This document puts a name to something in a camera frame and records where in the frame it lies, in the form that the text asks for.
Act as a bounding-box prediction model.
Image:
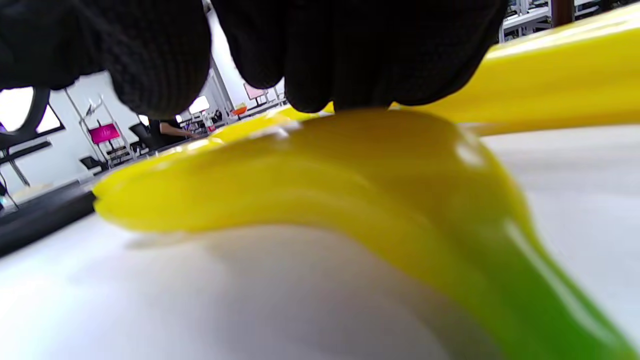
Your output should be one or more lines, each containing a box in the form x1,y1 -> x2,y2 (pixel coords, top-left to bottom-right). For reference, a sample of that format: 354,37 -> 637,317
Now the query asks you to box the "black plastic tray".
0,179 -> 98,258

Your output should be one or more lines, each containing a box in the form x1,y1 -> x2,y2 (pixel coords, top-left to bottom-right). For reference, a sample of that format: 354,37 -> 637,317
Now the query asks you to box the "yellow plastic banana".
207,102 -> 336,146
92,107 -> 640,360
390,2 -> 640,137

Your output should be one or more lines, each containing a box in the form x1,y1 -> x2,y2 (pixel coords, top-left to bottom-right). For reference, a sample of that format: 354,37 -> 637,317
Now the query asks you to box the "person's right hand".
0,0 -> 508,118

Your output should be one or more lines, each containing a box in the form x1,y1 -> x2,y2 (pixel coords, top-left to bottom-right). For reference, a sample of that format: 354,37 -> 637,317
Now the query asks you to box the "pink screen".
88,123 -> 122,146

